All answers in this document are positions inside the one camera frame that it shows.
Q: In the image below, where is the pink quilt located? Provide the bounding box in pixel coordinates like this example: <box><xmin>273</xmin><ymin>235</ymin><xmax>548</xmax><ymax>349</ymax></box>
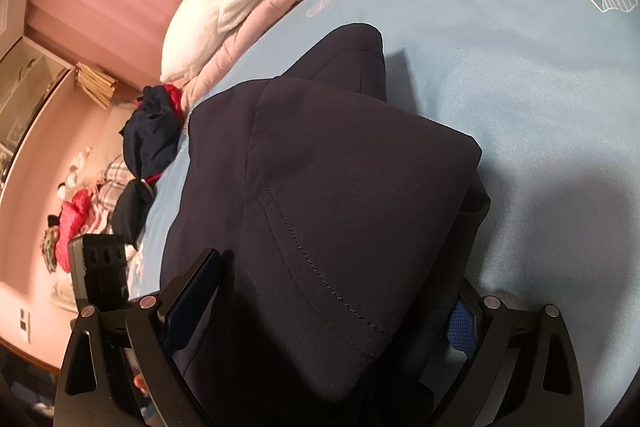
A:
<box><xmin>177</xmin><ymin>0</ymin><xmax>451</xmax><ymax>118</ymax></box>

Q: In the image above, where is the floral patterned cloth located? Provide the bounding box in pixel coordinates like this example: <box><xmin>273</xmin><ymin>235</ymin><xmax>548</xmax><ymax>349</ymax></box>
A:
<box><xmin>42</xmin><ymin>227</ymin><xmax>61</xmax><ymax>271</ymax></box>

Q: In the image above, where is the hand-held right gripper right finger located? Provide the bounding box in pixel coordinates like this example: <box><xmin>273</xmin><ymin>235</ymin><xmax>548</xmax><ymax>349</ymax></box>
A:
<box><xmin>430</xmin><ymin>277</ymin><xmax>587</xmax><ymax>427</ymax></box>

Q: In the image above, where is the white wall shelf unit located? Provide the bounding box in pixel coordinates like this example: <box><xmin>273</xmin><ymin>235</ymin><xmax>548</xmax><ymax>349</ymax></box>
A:
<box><xmin>0</xmin><ymin>34</ymin><xmax>77</xmax><ymax>170</ymax></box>

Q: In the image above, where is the light blue floral bed sheet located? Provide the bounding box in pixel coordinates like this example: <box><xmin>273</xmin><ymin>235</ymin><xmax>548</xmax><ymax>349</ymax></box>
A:
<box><xmin>127</xmin><ymin>0</ymin><xmax>640</xmax><ymax>427</ymax></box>

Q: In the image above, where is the navy blue garment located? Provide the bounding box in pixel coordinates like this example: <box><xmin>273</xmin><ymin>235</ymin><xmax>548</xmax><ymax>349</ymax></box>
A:
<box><xmin>160</xmin><ymin>23</ymin><xmax>492</xmax><ymax>427</ymax></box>

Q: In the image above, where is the navy and red clothes pile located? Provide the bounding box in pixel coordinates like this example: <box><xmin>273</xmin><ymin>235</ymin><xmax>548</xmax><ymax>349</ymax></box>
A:
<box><xmin>121</xmin><ymin>83</ymin><xmax>187</xmax><ymax>182</ymax></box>

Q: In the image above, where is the black garment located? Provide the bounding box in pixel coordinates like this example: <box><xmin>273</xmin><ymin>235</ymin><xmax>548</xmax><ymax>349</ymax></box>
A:
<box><xmin>110</xmin><ymin>179</ymin><xmax>157</xmax><ymax>249</ymax></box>

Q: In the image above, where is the red jacket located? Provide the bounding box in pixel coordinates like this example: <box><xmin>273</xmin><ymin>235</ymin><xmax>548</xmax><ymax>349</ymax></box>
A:
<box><xmin>54</xmin><ymin>188</ymin><xmax>94</xmax><ymax>273</ymax></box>

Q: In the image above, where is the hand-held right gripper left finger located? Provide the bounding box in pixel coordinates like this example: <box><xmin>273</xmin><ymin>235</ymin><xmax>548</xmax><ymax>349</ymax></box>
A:
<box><xmin>52</xmin><ymin>247</ymin><xmax>224</xmax><ymax>427</ymax></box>

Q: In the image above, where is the white fluffy pillow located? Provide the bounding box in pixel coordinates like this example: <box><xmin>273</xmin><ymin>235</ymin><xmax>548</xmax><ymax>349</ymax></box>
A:
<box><xmin>161</xmin><ymin>0</ymin><xmax>301</xmax><ymax>82</ymax></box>

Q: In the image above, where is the white plush toy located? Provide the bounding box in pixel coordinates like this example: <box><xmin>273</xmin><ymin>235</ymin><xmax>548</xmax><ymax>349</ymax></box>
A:
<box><xmin>56</xmin><ymin>147</ymin><xmax>94</xmax><ymax>198</ymax></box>

